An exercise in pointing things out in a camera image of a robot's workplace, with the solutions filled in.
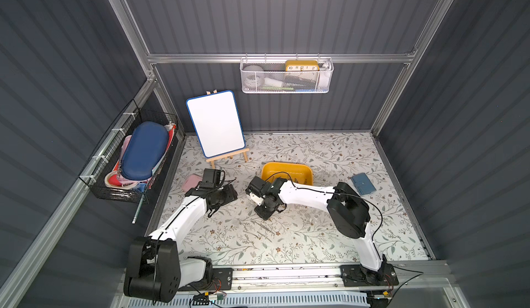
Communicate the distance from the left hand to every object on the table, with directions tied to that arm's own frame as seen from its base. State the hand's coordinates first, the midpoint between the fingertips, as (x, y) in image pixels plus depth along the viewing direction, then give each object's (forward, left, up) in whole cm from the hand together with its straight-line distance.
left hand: (231, 195), depth 87 cm
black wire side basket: (-6, +35, +26) cm, 45 cm away
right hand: (-4, -14, -6) cm, 16 cm away
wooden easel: (+23, +3, 0) cm, 23 cm away
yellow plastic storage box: (+15, -30, -5) cm, 34 cm away
